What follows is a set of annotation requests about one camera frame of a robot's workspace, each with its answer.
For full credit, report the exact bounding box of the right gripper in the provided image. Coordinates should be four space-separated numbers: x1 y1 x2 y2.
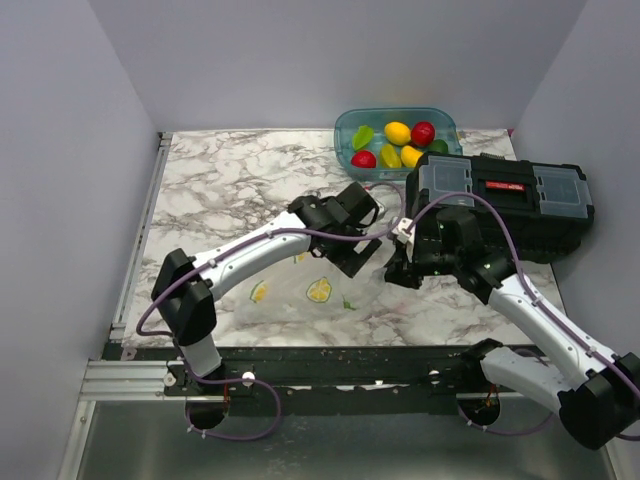
376 238 461 290

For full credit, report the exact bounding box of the clear plastic lemon-print bag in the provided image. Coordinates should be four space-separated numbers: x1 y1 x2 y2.
233 253 385 346

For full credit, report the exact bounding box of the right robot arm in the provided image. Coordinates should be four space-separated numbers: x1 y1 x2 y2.
387 207 639 450

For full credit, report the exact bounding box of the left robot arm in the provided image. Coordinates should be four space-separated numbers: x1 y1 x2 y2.
150 182 382 395

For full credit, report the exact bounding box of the red fake apple front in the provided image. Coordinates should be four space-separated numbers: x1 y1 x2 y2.
351 150 377 169

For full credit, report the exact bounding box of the red fake apple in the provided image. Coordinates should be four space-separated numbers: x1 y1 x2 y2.
351 150 377 169
410 121 436 148

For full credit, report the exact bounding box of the yellow-green fake starfruit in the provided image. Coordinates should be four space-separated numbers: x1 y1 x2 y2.
378 144 403 169

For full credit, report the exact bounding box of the yellow fake mango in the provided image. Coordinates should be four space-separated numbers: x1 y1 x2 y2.
400 145 424 168

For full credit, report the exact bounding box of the green fake leaf fruit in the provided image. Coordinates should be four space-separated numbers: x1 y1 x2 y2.
351 125 375 151

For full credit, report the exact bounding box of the green fake lime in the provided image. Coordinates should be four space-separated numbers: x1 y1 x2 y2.
428 139 449 154

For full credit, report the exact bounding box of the yellow fake lemon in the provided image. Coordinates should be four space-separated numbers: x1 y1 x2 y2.
384 121 411 146

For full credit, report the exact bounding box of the red fake apple back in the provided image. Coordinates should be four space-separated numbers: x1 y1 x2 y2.
410 121 436 148

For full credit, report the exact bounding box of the teal plastic container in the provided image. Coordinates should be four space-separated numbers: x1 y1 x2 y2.
334 107 463 181

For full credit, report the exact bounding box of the black toolbox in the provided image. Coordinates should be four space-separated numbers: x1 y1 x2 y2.
405 153 595 264

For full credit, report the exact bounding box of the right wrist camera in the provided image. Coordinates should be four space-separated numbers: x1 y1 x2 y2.
391 218 415 262

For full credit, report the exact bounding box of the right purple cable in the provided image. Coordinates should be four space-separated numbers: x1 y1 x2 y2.
407 191 640 442

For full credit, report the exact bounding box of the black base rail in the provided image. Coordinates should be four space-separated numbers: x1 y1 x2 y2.
98 344 508 419

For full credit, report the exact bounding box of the aluminium frame rail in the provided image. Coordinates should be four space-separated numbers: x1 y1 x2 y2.
79 361 167 402

